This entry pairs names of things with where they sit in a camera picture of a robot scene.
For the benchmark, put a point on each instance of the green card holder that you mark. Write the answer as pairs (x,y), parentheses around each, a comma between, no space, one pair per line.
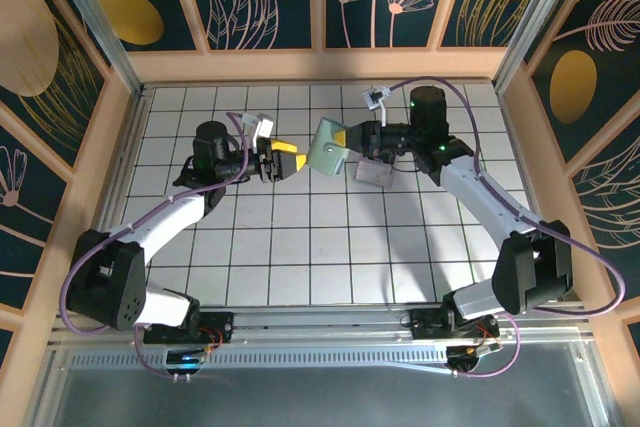
(322,152)

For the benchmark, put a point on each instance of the clear acrylic card box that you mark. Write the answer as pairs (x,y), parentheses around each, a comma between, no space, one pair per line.
(372,174)

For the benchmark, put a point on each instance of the small controller board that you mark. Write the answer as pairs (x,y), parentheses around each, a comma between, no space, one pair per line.
(185,359)
(467,354)

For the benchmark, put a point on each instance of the grey metal shelf plate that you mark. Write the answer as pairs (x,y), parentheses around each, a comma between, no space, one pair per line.
(320,397)

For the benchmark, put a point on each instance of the aluminium frame post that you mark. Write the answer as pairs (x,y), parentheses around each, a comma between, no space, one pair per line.
(537,22)
(93,22)

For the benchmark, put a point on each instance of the aluminium mounting rail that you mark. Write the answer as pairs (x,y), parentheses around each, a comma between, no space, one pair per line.
(320,319)

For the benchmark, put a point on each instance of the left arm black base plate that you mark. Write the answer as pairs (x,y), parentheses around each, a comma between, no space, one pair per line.
(222,327)

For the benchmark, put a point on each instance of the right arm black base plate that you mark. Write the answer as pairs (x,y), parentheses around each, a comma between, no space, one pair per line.
(425,327)

